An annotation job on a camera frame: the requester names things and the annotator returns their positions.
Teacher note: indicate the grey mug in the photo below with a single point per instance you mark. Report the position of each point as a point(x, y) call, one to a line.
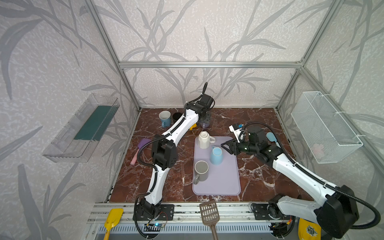
point(201, 170)

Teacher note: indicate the white wire basket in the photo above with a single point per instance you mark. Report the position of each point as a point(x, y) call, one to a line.
point(326, 132)

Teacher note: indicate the light blue mug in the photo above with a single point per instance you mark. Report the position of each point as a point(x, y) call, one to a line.
point(216, 157)

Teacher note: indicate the teal patterned mug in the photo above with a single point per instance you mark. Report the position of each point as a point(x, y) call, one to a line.
point(165, 117)

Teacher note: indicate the clear plastic shelf bin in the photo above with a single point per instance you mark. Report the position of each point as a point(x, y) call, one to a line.
point(79, 138)

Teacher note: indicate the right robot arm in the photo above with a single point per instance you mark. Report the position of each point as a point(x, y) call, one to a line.
point(335, 209)

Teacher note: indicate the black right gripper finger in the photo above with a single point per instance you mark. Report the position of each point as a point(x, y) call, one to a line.
point(230, 143)
point(232, 150)

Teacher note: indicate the brown slotted spatula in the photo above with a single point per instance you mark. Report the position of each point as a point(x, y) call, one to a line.
point(210, 216)

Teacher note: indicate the light blue spatula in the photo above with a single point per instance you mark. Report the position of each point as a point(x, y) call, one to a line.
point(271, 137)

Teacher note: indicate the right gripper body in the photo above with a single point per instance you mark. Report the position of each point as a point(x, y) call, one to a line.
point(235, 146)

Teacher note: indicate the black mug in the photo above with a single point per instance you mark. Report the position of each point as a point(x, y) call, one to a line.
point(176, 116)

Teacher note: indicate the white faceted mug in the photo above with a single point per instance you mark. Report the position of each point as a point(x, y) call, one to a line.
point(205, 140)

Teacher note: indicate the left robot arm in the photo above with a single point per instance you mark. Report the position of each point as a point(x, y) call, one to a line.
point(165, 155)

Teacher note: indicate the yellow mug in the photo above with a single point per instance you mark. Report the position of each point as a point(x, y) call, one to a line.
point(193, 126)

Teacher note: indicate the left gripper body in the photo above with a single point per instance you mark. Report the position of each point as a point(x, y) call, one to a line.
point(204, 120)

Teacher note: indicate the yellow work glove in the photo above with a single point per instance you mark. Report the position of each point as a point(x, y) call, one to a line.
point(308, 230)

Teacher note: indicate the lavender tray mat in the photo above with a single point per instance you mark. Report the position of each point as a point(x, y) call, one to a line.
point(222, 179)

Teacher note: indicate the purple mug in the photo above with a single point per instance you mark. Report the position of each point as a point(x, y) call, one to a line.
point(204, 124)

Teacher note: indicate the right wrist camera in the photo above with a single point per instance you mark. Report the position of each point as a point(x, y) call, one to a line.
point(238, 130)

